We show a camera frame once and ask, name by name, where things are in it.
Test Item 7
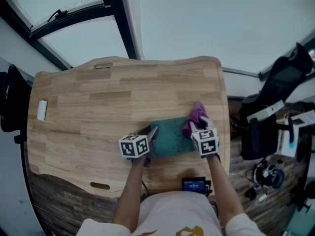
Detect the flat white box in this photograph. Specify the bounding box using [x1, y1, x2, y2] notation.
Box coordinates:
[247, 100, 285, 124]

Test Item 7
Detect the white paper roll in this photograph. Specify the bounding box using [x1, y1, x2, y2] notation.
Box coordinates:
[36, 99, 48, 121]

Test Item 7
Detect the white stool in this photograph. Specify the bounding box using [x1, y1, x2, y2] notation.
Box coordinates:
[275, 109, 315, 158]

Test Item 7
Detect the green rectangular board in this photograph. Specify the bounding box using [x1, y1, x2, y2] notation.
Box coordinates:
[149, 116, 197, 158]

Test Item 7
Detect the person's right forearm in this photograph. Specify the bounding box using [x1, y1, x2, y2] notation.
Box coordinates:
[205, 153, 244, 228]

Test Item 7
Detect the black window handle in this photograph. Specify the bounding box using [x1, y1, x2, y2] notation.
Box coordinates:
[47, 8, 68, 23]

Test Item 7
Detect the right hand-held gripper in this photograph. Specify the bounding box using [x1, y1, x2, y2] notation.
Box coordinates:
[188, 116, 221, 161]

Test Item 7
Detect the black cable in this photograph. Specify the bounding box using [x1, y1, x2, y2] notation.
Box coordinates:
[141, 166, 151, 198]

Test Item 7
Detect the person's white shirt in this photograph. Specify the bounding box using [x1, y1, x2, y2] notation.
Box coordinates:
[76, 190, 266, 236]

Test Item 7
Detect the large black framed window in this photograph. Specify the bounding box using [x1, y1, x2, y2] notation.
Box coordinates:
[0, 0, 315, 81]

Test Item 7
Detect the purple cloth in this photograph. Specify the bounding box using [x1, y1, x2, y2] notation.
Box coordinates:
[182, 102, 210, 140]

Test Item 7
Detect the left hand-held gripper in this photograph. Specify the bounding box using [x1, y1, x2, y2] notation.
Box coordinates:
[118, 125, 159, 168]

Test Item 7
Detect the person's left forearm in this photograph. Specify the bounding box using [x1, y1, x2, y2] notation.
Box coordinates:
[113, 156, 148, 233]

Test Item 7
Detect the black and white floor device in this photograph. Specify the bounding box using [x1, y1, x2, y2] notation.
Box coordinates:
[253, 160, 286, 190]

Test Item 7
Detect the small black screen device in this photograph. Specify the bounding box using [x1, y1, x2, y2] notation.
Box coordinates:
[182, 177, 207, 195]

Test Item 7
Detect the black mesh office chair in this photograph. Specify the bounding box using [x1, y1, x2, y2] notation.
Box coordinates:
[0, 64, 34, 145]
[230, 42, 313, 161]

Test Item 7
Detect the small black floor block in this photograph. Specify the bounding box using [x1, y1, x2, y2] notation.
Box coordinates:
[245, 187, 258, 201]

